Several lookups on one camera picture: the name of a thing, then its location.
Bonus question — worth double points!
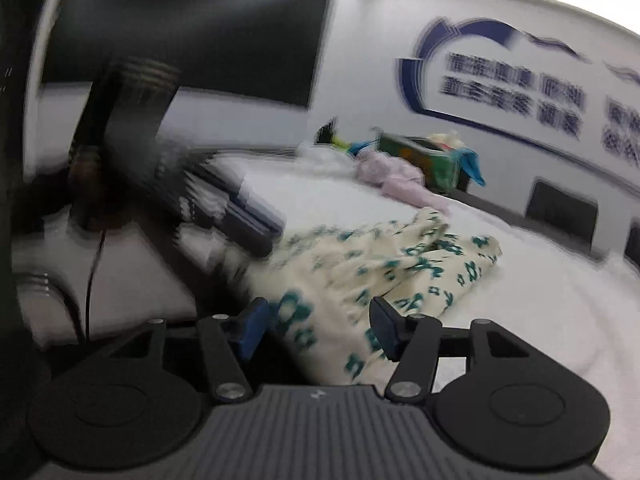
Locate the black wall screen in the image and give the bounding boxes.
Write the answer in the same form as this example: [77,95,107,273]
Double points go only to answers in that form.
[39,0,335,109]

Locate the white terry towel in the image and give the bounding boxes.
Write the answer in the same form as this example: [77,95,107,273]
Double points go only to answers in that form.
[10,152,640,480]

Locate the blue wall lettering sign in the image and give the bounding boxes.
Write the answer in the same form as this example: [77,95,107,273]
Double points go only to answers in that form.
[396,16,640,187]

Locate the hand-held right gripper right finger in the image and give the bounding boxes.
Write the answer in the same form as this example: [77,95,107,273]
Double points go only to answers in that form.
[369,296,531,403]

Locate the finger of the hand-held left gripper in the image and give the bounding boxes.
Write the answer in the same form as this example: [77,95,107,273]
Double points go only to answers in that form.
[187,160,287,241]
[175,200,276,257]

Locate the cream garment with green flowers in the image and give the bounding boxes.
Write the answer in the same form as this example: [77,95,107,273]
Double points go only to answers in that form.
[234,206,504,387]

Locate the black office chair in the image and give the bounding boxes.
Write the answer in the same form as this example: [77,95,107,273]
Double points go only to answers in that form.
[524,176,599,252]
[624,224,640,267]

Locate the pink dotted garment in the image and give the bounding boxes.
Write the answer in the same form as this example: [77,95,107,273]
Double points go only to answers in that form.
[379,179,452,217]

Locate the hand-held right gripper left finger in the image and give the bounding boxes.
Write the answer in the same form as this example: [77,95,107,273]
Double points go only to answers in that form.
[107,297,271,403]

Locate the green zip bag blue strap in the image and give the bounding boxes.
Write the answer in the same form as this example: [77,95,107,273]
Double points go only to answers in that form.
[350,131,487,192]

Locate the black cable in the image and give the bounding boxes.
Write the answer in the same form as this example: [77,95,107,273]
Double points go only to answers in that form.
[83,230,107,343]

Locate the pastel floral ruffled garment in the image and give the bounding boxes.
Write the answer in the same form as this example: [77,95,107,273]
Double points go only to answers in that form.
[354,151,427,187]

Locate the cream cloth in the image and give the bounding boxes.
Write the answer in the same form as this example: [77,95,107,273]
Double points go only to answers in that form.
[424,130,467,154]

